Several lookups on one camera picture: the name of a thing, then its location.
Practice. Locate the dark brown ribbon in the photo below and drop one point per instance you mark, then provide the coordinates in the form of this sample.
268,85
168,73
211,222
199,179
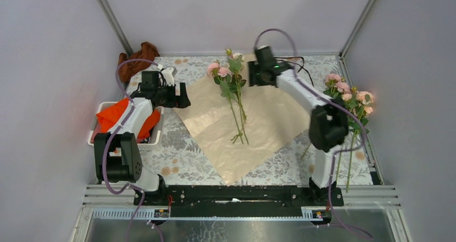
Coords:
299,61

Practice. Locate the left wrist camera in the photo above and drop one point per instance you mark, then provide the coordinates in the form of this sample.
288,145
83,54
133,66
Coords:
167,76

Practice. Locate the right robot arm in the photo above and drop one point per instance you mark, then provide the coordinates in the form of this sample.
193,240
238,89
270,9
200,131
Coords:
328,121

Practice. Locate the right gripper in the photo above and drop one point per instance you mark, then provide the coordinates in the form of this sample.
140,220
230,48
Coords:
254,80

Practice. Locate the black mounting base rail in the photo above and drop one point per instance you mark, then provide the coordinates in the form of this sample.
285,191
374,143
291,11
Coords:
239,201

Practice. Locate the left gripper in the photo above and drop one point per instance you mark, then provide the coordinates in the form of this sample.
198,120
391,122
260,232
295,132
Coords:
180,101

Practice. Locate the pink fake flower bunch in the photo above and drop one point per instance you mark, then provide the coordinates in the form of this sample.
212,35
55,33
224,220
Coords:
354,106

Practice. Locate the white plastic basket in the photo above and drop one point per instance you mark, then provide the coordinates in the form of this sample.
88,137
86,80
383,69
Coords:
155,133

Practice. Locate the peach wrapping paper sheet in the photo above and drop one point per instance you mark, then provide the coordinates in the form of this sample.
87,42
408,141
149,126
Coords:
273,119

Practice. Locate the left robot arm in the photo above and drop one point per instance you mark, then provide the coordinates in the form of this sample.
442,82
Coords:
117,155

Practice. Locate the orange cloth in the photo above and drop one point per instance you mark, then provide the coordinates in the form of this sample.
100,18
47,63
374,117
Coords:
108,117

